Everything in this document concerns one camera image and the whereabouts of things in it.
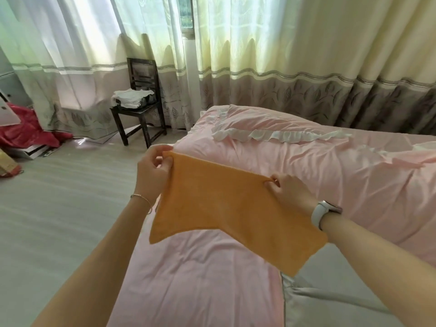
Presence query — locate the person's left hand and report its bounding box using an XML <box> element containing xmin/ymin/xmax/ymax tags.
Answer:
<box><xmin>134</xmin><ymin>144</ymin><xmax>174</xmax><ymax>205</ymax></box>

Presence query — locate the person's right hand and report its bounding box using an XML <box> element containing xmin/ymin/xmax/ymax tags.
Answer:
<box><xmin>262</xmin><ymin>173</ymin><xmax>319</xmax><ymax>219</ymax></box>

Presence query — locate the grey and orange pillowcase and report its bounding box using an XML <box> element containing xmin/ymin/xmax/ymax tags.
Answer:
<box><xmin>281</xmin><ymin>241</ymin><xmax>396</xmax><ymax>327</ymax></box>
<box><xmin>149</xmin><ymin>150</ymin><xmax>329</xmax><ymax>277</ymax></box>

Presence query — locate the pink bed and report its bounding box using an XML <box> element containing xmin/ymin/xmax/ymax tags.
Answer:
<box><xmin>107</xmin><ymin>214</ymin><xmax>287</xmax><ymax>327</ymax></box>

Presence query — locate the person's right forearm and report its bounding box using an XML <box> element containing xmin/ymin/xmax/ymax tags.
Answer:
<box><xmin>320</xmin><ymin>214</ymin><xmax>436</xmax><ymax>327</ymax></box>

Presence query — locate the person's left forearm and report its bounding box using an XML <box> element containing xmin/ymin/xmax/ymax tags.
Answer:
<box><xmin>32</xmin><ymin>197</ymin><xmax>152</xmax><ymax>327</ymax></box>

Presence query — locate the white smartwatch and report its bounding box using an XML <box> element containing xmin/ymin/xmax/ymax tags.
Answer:
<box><xmin>311</xmin><ymin>200</ymin><xmax>343</xmax><ymax>231</ymax></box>

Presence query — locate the pink ruffled duvet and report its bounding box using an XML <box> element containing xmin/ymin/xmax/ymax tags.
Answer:
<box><xmin>173</xmin><ymin>104</ymin><xmax>436</xmax><ymax>266</ymax></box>

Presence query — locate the white crumpled cloth pile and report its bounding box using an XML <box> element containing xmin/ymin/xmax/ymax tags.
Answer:
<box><xmin>111</xmin><ymin>88</ymin><xmax>156</xmax><ymax>109</ymax></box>

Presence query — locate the flat white and black box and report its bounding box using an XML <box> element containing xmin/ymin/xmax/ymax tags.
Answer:
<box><xmin>10</xmin><ymin>144</ymin><xmax>61</xmax><ymax>160</ymax></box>

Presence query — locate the red and white bag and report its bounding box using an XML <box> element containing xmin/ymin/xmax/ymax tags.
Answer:
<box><xmin>0</xmin><ymin>102</ymin><xmax>74</xmax><ymax>149</ymax></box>

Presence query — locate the beige leaf print curtain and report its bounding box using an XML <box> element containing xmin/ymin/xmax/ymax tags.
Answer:
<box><xmin>0</xmin><ymin>0</ymin><xmax>436</xmax><ymax>140</ymax></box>

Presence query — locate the white flat board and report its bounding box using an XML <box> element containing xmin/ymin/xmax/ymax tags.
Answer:
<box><xmin>0</xmin><ymin>90</ymin><xmax>22</xmax><ymax>126</ymax></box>

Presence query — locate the grey cabinet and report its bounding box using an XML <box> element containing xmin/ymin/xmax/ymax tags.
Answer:
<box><xmin>0</xmin><ymin>47</ymin><xmax>33</xmax><ymax>108</ymax></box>

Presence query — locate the thin gold bracelet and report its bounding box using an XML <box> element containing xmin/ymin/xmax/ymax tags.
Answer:
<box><xmin>130</xmin><ymin>193</ymin><xmax>153</xmax><ymax>215</ymax></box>

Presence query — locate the window with grey frame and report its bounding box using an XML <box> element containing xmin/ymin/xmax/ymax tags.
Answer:
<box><xmin>178</xmin><ymin>0</ymin><xmax>195</xmax><ymax>40</ymax></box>

